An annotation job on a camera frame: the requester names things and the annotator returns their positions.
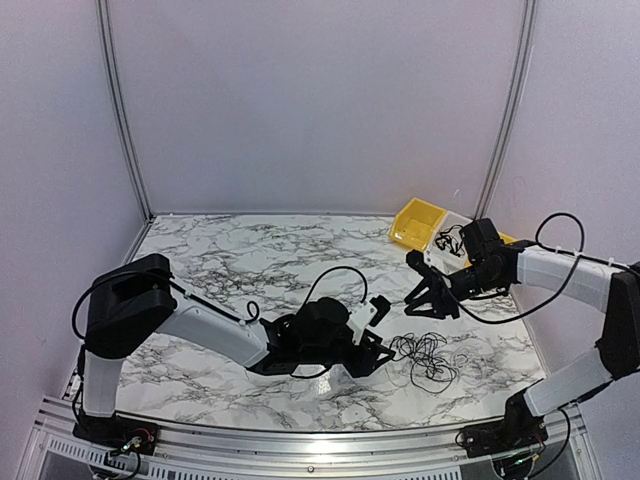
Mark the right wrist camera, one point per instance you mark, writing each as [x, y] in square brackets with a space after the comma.
[421, 265]

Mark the yellow bin right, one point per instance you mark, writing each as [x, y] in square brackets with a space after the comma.
[505, 239]

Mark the yellow bin left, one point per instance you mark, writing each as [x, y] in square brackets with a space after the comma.
[416, 223]

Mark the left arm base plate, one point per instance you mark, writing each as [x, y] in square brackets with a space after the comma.
[125, 440]

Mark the aluminium front rail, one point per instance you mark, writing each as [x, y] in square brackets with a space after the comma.
[191, 451]

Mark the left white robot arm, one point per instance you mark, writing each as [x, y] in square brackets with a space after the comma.
[124, 307]

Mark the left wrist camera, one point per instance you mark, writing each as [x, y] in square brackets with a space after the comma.
[368, 315]

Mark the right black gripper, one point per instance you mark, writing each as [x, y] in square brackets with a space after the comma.
[442, 301]

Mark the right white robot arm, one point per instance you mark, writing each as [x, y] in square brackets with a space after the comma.
[609, 287]

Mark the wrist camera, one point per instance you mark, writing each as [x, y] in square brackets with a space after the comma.
[368, 315]
[421, 265]

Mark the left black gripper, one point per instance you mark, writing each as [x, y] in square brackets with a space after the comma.
[366, 362]

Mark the white bin middle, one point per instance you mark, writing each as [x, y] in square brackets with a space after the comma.
[447, 244]

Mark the yellow bin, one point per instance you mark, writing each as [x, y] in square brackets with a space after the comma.
[505, 239]
[416, 223]

